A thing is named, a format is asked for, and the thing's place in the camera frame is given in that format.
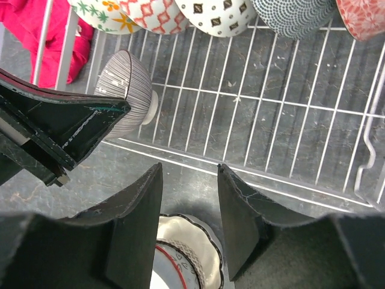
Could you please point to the grey hexagon pattern bowl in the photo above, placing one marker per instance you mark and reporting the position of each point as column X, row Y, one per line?
column 295, row 18

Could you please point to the brown lattice pattern bowl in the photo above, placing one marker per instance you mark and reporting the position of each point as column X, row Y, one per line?
column 185, row 261

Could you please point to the blue triangle pattern bowl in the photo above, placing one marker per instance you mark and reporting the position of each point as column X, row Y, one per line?
column 157, row 16

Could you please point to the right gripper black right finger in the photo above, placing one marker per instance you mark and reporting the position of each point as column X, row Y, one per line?
column 270, row 246

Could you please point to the white wire dish rack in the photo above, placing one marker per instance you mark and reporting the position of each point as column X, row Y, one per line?
column 299, row 119

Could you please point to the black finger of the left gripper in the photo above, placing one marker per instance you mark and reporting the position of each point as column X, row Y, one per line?
column 49, row 132

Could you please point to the floral orange green bowl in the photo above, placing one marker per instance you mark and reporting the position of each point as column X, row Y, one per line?
column 106, row 16

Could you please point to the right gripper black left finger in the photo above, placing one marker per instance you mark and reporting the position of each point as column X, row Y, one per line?
column 110, row 245

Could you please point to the red rimmed bowl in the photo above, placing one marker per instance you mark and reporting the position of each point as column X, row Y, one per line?
column 218, row 18

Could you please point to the purple striped bowl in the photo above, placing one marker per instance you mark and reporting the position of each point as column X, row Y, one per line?
column 124, row 76

